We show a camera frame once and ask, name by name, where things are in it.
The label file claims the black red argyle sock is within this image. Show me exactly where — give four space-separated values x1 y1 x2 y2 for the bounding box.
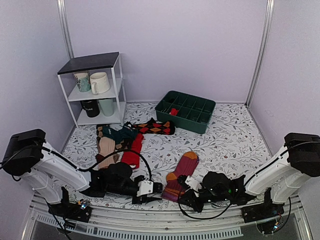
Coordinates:
132 118 176 135

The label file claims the mint green mug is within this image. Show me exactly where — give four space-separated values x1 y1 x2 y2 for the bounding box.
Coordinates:
98 98 114 117

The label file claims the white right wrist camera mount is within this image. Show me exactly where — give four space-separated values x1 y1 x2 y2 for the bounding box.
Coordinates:
184 175 202 191

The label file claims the red rolled sock in bin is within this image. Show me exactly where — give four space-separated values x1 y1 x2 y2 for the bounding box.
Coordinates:
169 108 179 116

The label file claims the teal patterned mug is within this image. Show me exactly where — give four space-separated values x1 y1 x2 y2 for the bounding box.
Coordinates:
73 71 91 93

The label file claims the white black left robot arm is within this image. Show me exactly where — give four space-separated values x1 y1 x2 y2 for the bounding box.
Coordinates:
0 129 163 217

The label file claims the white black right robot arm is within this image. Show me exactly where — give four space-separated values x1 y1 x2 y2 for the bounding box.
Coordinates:
177 132 320 218

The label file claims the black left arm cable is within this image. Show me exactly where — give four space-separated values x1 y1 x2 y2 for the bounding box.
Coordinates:
74 149 153 182

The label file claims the dark teal sock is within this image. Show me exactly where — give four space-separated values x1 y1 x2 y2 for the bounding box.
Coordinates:
102 122 139 145

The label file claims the white shelf with black top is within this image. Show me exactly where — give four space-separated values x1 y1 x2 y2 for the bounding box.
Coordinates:
57 52 127 128

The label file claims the cream white mug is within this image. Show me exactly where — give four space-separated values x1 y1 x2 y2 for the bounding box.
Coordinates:
89 72 110 95

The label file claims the maroon striped sock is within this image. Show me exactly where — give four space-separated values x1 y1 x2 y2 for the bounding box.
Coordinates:
161 151 200 202

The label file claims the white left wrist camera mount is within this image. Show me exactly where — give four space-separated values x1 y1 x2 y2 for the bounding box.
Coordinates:
136 180 154 197

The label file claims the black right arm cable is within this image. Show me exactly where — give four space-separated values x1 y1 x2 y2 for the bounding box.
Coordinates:
177 199 233 221

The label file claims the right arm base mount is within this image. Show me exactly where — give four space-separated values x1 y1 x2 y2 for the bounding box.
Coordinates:
241 187 292 236

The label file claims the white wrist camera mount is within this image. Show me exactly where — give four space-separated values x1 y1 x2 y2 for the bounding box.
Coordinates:
136 180 154 197
184 175 202 191

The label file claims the green divided organizer bin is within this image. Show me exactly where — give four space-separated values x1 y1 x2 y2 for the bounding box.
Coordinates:
155 90 216 134

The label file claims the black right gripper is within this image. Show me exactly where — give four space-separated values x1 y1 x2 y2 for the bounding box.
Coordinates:
178 187 230 213

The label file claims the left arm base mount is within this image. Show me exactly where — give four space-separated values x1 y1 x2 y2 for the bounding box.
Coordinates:
47 199 92 223

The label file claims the black mug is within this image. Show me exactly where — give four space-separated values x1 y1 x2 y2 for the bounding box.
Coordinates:
80 99 100 118

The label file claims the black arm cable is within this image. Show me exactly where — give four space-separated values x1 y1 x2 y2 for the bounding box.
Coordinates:
177 199 233 221
74 149 153 182

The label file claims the beige brown argyle sock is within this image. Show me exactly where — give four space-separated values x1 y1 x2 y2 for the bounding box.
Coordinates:
95 124 133 170

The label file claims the floral patterned table mat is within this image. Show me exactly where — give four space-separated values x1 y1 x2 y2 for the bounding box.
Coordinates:
54 103 270 211

